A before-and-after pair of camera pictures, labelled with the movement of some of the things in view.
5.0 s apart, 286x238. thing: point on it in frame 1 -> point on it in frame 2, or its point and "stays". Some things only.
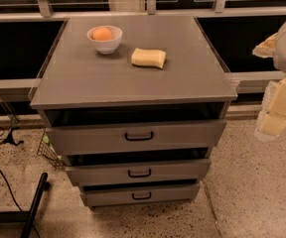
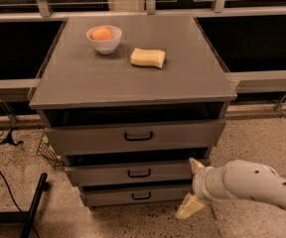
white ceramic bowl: [106, 47] stays
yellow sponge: [148, 58] stays
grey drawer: [155, 173] stays
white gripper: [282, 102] -> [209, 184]
